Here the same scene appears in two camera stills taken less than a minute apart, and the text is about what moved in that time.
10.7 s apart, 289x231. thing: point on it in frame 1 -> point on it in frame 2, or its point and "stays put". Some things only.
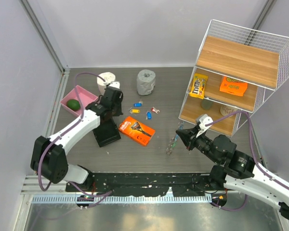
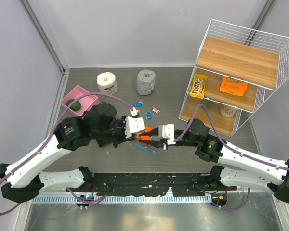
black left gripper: [119, 110] -> [123, 138]
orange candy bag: [232, 86] stays put
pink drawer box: [86, 98] stays put
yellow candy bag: [198, 90] stays put
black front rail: [184, 184] stays put
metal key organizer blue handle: [173, 141] -> [146, 147]
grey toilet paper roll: [146, 82] stays put
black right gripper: [187, 135] -> [157, 143]
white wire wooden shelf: [238, 69] stays put
